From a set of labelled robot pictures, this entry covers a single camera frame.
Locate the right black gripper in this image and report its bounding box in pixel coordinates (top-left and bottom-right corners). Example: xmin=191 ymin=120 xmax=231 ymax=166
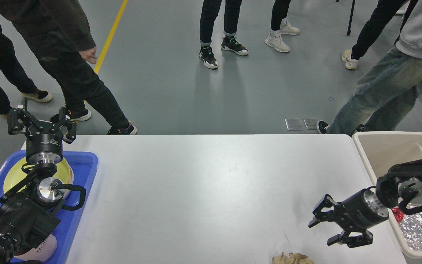
xmin=308 ymin=189 xmax=389 ymax=248

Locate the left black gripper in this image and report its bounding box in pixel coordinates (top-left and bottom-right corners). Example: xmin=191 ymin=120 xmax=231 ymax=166
xmin=7 ymin=97 xmax=77 ymax=164

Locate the brown paper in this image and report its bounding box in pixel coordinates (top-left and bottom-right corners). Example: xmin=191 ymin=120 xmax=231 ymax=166
xmin=271 ymin=252 xmax=314 ymax=264

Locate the yellow plate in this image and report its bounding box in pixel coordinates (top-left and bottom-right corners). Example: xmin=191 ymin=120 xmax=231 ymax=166
xmin=3 ymin=158 xmax=69 ymax=203

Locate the crushed red can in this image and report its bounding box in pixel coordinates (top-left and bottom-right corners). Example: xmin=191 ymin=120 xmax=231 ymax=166
xmin=391 ymin=207 xmax=405 ymax=223

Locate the foil sheet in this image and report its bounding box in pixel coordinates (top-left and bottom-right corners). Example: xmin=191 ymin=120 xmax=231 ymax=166
xmin=399 ymin=212 xmax=422 ymax=251

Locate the pink mug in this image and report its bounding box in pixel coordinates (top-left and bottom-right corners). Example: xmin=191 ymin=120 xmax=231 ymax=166
xmin=15 ymin=234 xmax=58 ymax=262

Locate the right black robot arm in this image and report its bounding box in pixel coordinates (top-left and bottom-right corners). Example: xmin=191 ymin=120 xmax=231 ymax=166
xmin=308 ymin=159 xmax=422 ymax=248

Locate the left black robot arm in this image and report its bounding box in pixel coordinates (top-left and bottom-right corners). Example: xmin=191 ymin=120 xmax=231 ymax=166
xmin=0 ymin=99 xmax=86 ymax=264

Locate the blue plastic tray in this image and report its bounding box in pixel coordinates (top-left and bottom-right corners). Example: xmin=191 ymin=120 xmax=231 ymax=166
xmin=0 ymin=150 xmax=98 ymax=264

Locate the person in dark jacket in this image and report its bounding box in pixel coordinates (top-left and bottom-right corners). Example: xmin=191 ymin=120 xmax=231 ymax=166
xmin=0 ymin=0 xmax=137 ymax=135

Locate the metal floor plate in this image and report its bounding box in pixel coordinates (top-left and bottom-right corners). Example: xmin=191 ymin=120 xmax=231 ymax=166
xmin=285 ymin=118 xmax=304 ymax=131
xmin=303 ymin=118 xmax=319 ymax=130

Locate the person in black sneakers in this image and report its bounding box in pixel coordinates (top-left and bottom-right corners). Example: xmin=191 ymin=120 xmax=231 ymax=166
xmin=199 ymin=0 xmax=249 ymax=70

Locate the person in white sneakers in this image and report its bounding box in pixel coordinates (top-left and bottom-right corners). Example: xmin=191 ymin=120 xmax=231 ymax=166
xmin=264 ymin=0 xmax=300 ymax=53

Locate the person in black pants right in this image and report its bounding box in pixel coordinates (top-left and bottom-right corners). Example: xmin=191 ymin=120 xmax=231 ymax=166
xmin=341 ymin=0 xmax=406 ymax=70

